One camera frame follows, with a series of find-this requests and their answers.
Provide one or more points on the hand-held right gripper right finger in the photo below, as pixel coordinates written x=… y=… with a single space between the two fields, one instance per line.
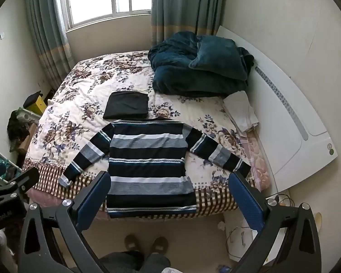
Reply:
x=247 y=202

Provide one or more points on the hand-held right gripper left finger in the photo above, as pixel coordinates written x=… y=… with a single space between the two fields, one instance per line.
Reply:
x=95 y=199

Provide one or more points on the striped knit sweater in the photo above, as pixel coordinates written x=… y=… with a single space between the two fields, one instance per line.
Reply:
x=150 y=173

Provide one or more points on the pink floral mattress sheet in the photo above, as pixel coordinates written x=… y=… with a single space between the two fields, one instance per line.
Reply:
x=258 y=165

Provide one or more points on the cardboard box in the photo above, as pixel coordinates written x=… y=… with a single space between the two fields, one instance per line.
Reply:
x=28 y=139

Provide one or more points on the dark clutter pile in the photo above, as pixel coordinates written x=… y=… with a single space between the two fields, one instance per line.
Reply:
x=17 y=128

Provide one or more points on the brown slipper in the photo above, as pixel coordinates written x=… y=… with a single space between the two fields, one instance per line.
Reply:
x=159 y=245
x=133 y=242

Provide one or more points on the white headboard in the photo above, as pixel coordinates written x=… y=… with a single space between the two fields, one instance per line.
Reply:
x=295 y=148

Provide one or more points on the person's grey trouser legs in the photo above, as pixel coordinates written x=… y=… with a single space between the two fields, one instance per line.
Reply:
x=130 y=263

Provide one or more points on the yellow box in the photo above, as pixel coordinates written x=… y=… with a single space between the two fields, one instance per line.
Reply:
x=39 y=106

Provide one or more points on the black cloth bundle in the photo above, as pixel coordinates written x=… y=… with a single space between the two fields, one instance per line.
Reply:
x=31 y=98

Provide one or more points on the white folded cloth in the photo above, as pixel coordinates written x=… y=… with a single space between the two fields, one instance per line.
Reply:
x=241 y=111

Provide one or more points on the black folded garment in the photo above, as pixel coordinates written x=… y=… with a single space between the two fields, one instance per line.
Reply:
x=127 y=105

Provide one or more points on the floral bed blanket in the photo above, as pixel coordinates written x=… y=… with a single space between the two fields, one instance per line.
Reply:
x=82 y=99

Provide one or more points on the teal plush duvet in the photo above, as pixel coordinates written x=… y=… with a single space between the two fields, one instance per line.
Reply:
x=176 y=74

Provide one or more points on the teal plush pillow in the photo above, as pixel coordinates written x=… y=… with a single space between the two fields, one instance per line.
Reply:
x=218 y=57

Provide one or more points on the teal striped curtain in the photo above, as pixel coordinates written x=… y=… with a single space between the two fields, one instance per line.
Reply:
x=45 y=28
x=184 y=5

